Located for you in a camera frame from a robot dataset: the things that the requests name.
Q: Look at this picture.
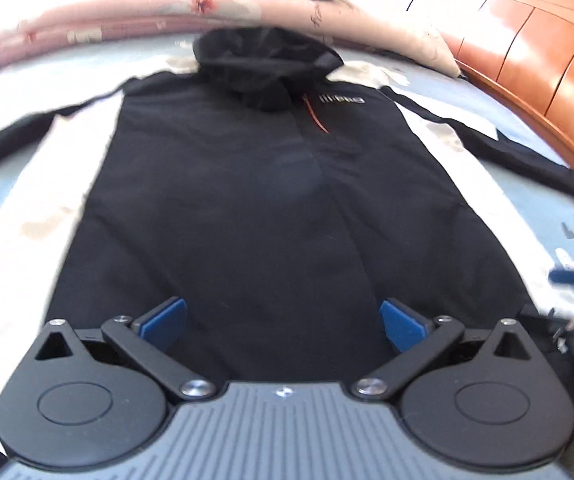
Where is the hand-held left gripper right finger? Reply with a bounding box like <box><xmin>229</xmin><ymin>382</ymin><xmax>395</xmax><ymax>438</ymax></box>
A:
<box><xmin>351</xmin><ymin>298</ymin><xmax>535</xmax><ymax>403</ymax></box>

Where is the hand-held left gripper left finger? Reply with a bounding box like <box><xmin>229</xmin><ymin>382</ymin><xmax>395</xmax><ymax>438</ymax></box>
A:
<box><xmin>34</xmin><ymin>296</ymin><xmax>216</xmax><ymax>403</ymax></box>

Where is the black and white hooded jacket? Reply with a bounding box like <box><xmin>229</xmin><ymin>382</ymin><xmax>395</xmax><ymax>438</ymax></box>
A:
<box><xmin>0</xmin><ymin>27</ymin><xmax>574</xmax><ymax>396</ymax></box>

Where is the orange wooden headboard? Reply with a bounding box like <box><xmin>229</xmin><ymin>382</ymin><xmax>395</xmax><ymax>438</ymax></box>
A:
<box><xmin>407</xmin><ymin>0</ymin><xmax>574</xmax><ymax>201</ymax></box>

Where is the pink floral folded quilt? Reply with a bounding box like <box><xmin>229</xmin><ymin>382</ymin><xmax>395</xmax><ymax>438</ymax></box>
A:
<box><xmin>0</xmin><ymin>0</ymin><xmax>460</xmax><ymax>78</ymax></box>

